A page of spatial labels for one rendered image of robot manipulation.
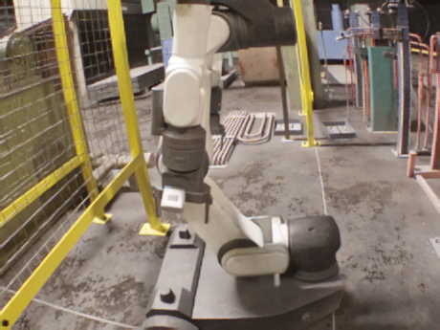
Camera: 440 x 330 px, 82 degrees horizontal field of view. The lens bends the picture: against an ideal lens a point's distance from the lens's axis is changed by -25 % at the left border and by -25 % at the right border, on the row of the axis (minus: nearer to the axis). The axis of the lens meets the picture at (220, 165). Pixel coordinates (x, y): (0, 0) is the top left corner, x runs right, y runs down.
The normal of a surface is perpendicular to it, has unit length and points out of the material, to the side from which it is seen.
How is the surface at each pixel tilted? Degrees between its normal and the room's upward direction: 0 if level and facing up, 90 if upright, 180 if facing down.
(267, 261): 90
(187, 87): 90
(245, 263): 90
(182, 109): 90
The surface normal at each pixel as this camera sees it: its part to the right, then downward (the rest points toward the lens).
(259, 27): -0.02, 0.73
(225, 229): -0.07, 0.40
